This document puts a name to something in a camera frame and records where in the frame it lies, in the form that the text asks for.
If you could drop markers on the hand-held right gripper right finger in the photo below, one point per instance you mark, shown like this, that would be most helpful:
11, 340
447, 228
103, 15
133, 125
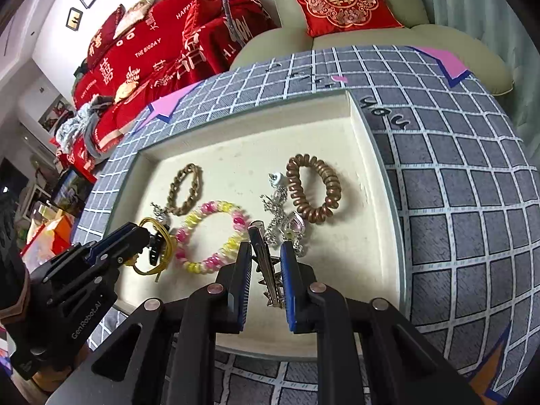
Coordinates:
287, 291

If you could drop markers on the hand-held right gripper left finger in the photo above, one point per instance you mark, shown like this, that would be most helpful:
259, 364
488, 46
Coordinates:
244, 287

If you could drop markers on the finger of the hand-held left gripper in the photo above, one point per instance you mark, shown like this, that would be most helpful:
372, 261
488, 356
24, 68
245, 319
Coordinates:
114, 238
135, 253

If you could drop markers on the silver hair clip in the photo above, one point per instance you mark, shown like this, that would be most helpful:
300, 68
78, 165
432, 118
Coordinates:
263, 257

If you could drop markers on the grey jewellery tray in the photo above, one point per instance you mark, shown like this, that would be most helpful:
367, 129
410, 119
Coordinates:
236, 177

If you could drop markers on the small silver earring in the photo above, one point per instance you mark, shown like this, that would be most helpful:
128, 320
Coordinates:
159, 213

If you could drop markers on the black box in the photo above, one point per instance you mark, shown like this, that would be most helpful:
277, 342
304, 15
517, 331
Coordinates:
71, 192

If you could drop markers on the orange bag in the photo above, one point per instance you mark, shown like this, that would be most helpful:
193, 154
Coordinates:
50, 236

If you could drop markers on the pile of grey clothes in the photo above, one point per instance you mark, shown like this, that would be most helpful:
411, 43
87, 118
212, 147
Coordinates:
78, 126

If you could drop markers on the round beige plush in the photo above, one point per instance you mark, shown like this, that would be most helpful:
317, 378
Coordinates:
125, 92

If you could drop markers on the grey checked tablecloth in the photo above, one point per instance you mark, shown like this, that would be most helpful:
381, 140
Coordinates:
455, 240

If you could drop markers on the sofa with red cover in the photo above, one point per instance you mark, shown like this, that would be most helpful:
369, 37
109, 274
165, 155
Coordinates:
168, 46

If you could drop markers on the white green cushion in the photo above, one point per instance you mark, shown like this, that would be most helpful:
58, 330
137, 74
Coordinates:
137, 12

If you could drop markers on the beige armchair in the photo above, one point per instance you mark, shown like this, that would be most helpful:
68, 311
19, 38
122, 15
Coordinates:
422, 38

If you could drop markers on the red embroidered cushion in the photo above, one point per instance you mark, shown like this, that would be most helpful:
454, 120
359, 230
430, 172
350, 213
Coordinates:
341, 0

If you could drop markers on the pale green curtain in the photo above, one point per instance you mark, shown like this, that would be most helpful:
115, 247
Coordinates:
476, 8

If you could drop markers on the small black picture frame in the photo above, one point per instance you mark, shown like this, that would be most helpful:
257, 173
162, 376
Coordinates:
75, 18

